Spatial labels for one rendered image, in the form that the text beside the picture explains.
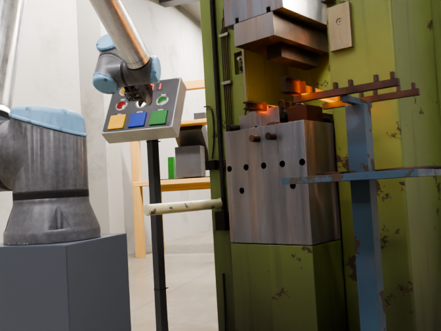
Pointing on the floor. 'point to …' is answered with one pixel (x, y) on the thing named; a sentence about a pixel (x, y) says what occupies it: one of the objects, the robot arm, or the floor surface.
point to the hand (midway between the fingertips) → (149, 100)
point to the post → (157, 238)
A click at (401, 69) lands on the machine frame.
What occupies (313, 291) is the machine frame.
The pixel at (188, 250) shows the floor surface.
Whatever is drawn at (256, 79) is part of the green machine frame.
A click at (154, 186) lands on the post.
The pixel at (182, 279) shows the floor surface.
